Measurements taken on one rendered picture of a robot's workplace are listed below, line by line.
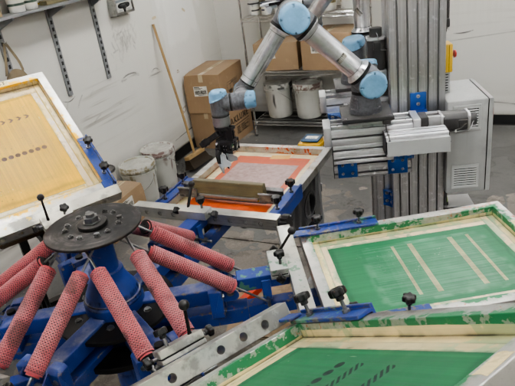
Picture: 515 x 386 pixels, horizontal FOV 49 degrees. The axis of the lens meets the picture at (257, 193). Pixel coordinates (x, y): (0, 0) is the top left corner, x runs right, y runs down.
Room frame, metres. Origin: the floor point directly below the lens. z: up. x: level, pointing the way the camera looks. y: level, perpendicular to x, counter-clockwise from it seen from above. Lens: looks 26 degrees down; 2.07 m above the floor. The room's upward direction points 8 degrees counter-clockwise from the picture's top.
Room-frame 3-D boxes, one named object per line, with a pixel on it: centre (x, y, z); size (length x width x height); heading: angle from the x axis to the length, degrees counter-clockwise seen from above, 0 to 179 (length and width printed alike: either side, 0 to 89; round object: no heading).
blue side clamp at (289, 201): (2.13, -0.11, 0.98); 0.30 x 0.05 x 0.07; 152
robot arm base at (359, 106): (2.40, -0.53, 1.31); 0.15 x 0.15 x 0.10
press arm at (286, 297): (1.57, -0.10, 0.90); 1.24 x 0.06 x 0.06; 92
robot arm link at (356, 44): (2.90, -0.60, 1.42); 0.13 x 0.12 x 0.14; 147
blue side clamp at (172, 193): (2.39, 0.38, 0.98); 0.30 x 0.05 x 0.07; 152
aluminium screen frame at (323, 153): (2.47, 0.03, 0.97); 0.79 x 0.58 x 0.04; 152
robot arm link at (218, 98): (2.28, 0.10, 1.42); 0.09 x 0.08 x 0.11; 89
